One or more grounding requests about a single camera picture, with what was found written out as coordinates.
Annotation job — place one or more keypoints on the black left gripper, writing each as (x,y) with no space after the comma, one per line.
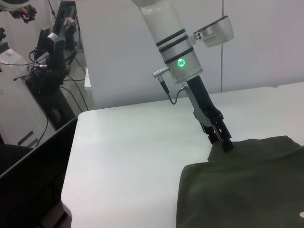
(202,99)

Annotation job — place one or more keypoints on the dark green FREE t-shirt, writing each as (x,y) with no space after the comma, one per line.
(237,185)

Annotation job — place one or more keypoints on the operator hand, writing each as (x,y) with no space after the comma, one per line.
(18,13)

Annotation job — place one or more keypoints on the white partition foot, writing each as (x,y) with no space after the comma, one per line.
(88,79)

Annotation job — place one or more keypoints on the black equipment desk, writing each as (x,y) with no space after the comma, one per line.
(52,95)

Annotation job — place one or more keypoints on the black monitor edge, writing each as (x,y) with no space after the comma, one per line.
(28,185)

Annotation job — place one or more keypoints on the black handheld controller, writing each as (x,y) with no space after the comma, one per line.
(29,14)

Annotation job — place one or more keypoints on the grey black camera device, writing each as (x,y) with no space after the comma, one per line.
(55,44)

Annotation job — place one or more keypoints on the black metal stand frame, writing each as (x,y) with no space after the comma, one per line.
(67,23)

